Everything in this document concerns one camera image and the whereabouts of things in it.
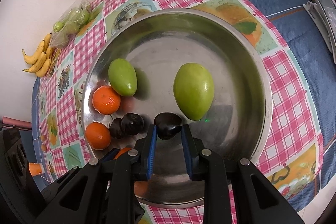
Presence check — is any orange tangerine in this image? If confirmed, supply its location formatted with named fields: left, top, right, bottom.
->
left=92, top=85, right=121, bottom=115
left=85, top=122, right=111, bottom=150
left=114, top=147, right=132, bottom=160

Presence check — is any large green mango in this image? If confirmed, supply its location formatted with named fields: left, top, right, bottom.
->
left=173, top=63, right=215, bottom=121

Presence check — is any clear tray of green fruits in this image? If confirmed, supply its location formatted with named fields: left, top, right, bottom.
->
left=50, top=0, right=92, bottom=48

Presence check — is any pink checkered fruit tablecloth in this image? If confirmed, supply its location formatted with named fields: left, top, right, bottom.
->
left=37, top=0, right=325, bottom=224

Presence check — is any orange carton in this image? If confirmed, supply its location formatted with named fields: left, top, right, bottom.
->
left=29, top=162, right=45, bottom=176

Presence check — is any steel bowl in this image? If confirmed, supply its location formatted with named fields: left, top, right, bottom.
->
left=81, top=8, right=273, bottom=209

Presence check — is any small green mango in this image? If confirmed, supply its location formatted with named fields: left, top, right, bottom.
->
left=108, top=58, right=137, bottom=97

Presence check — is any banana bunch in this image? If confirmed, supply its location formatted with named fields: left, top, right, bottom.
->
left=22, top=33, right=53, bottom=78

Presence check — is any blue plaid cloth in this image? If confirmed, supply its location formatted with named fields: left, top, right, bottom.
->
left=31, top=0, right=336, bottom=212

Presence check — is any phone in white clamp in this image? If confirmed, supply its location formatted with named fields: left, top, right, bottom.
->
left=303, top=0, right=335, bottom=63

